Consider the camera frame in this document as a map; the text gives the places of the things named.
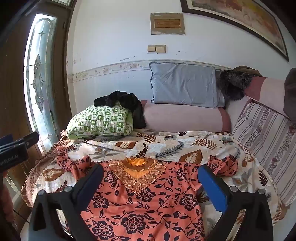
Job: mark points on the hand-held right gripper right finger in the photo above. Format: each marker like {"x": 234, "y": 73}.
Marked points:
{"x": 211, "y": 188}

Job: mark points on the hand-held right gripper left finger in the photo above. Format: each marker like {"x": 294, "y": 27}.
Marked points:
{"x": 90, "y": 185}

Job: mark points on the orange floral blouse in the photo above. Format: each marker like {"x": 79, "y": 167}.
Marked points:
{"x": 143, "y": 208}

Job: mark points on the person's left forearm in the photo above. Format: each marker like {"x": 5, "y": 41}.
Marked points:
{"x": 5, "y": 208}

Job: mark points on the wooden door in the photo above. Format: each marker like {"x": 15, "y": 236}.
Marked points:
{"x": 11, "y": 92}

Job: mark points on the green checkered pillow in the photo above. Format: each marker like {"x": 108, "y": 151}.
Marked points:
{"x": 101, "y": 122}

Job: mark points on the leaf print bedspread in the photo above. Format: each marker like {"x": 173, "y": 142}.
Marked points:
{"x": 161, "y": 143}

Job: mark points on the striped floral pillow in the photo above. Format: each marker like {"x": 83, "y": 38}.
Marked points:
{"x": 261, "y": 139}

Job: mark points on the pink bolster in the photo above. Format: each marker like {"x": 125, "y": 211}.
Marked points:
{"x": 185, "y": 118}

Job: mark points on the stained glass window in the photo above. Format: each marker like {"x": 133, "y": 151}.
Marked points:
{"x": 39, "y": 81}

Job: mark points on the black cloth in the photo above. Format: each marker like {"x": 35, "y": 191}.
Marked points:
{"x": 136, "y": 109}

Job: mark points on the dark fluffy cushion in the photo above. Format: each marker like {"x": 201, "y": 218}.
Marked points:
{"x": 233, "y": 84}

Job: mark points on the grey blue pillow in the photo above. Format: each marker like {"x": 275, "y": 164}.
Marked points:
{"x": 185, "y": 83}

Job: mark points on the pink pillow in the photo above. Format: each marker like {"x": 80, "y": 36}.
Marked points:
{"x": 266, "y": 90}

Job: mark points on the dark grey cloth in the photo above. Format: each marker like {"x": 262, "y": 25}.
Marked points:
{"x": 291, "y": 97}

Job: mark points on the brown cloth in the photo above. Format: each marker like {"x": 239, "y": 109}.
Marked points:
{"x": 251, "y": 70}

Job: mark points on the framed painting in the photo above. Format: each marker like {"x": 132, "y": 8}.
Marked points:
{"x": 242, "y": 14}

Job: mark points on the beige light switch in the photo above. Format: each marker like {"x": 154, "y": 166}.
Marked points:
{"x": 161, "y": 48}
{"x": 151, "y": 49}

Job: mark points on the small framed wall plaque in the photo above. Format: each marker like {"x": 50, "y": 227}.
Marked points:
{"x": 167, "y": 23}

